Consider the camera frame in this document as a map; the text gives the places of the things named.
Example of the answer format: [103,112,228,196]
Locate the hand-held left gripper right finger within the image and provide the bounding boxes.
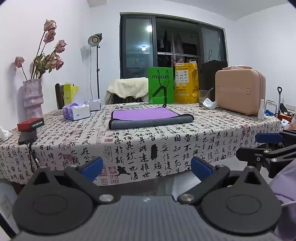
[178,156,270,205]

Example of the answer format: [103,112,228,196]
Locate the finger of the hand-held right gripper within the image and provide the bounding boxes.
[255,129,296,145]
[236,144,296,179]

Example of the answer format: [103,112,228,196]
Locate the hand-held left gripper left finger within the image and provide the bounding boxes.
[28,156,116,205]

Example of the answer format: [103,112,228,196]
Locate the grey towel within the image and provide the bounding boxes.
[109,109,195,130]

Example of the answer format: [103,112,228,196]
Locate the purple towel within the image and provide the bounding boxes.
[112,108,180,121]

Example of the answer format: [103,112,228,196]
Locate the small white bottle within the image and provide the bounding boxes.
[258,99,265,120]

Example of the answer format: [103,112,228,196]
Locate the person's purple clothing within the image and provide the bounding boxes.
[269,159,296,241]

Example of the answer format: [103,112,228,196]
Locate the calligraphy printed tablecloth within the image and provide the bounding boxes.
[0,102,285,187]

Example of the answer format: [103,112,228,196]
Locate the pink suitcase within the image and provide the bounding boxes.
[215,65,266,116]

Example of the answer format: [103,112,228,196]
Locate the purple tissue box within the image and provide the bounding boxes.
[62,103,91,121]

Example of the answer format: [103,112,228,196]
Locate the white tissue pack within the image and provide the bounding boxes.
[84,99,102,112]

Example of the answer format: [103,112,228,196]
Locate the white paper packet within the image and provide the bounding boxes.
[203,98,218,109]

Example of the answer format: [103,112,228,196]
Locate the flat white box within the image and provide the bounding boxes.
[115,103,140,109]

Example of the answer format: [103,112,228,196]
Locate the clear glass cup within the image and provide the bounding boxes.
[198,90,210,107]

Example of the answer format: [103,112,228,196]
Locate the black phone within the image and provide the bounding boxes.
[18,130,37,145]

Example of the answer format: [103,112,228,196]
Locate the yellow-green bag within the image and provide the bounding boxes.
[63,83,79,107]

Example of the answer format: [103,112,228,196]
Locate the red box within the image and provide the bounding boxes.
[17,118,44,131]

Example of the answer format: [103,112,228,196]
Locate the dark wooden chair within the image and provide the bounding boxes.
[55,83,67,110]

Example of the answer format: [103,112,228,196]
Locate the cream cloth on chair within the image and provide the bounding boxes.
[104,77,149,105]

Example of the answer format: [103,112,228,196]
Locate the yellow plastic bag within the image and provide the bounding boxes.
[173,62,199,104]

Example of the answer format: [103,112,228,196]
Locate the black paper bag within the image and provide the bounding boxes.
[200,49,229,95]

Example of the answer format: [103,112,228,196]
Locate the pink speckled vase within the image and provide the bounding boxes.
[23,78,44,119]

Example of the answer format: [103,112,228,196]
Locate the green paper bag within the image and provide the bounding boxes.
[148,67,174,104]

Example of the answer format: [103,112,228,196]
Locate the crumpled white tissue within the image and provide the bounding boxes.
[0,126,12,141]

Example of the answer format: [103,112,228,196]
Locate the dried pink roses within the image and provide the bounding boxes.
[14,19,67,80]

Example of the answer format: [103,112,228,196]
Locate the studio lamp on stand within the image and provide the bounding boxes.
[87,33,103,100]

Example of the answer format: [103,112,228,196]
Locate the black framed sliding window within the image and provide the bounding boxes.
[120,12,229,80]

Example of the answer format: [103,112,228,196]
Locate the folding metal frame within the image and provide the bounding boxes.
[264,100,279,116]

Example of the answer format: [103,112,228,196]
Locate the black trolley handle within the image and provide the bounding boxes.
[277,86,283,114]

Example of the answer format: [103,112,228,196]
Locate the black cable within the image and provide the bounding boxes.
[26,141,40,169]

